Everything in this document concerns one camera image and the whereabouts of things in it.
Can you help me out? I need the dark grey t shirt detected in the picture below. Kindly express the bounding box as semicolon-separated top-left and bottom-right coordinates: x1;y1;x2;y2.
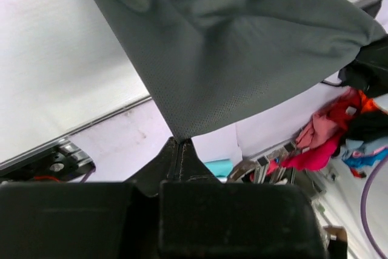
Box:
94;0;385;142

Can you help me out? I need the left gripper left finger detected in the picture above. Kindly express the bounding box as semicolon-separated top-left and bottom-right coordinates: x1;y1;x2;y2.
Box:
1;138;178;258

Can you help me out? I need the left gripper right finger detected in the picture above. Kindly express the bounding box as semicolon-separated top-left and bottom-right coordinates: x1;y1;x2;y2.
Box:
158;138;328;258

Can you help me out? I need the colourful clothes pile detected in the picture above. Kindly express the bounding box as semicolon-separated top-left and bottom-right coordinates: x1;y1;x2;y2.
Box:
271;89;387;178

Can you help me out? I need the turquoise cloth piece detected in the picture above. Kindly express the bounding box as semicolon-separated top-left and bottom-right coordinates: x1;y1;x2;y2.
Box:
204;159;233;178

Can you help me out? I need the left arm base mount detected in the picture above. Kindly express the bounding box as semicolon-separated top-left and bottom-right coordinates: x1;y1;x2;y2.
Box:
1;139;96;183

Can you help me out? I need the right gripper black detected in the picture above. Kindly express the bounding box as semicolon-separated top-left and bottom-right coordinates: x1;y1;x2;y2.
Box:
338;35;388;98

